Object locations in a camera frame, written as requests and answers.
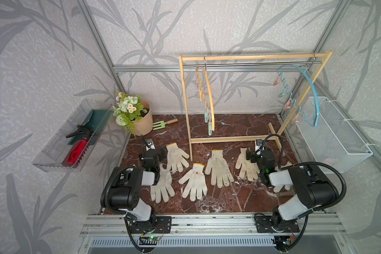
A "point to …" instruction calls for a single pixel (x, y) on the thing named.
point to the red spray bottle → (75, 155)
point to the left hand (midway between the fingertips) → (152, 147)
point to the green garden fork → (161, 125)
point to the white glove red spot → (197, 186)
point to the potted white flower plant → (134, 113)
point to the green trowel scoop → (92, 125)
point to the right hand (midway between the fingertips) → (256, 146)
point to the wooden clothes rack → (243, 138)
